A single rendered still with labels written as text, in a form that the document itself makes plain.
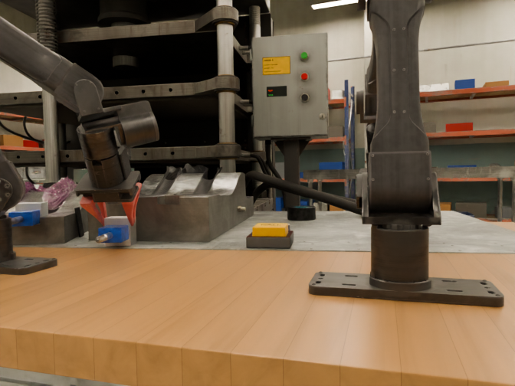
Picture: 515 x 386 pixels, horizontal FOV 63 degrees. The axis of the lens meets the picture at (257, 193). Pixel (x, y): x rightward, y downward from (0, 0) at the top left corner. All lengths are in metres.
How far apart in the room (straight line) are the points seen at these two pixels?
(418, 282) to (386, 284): 0.03
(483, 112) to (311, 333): 7.23
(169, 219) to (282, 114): 0.94
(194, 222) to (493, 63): 7.06
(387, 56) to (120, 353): 0.42
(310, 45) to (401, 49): 1.21
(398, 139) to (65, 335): 0.39
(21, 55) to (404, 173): 0.58
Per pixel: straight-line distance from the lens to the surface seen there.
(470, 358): 0.37
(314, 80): 1.71
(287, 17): 8.29
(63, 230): 0.93
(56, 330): 0.44
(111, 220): 0.85
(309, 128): 1.68
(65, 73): 0.74
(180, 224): 0.86
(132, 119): 0.75
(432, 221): 0.49
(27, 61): 0.76
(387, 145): 0.50
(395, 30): 0.55
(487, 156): 7.50
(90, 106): 0.73
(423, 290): 0.49
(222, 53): 1.64
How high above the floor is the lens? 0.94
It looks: 3 degrees down
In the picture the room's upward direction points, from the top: 1 degrees counter-clockwise
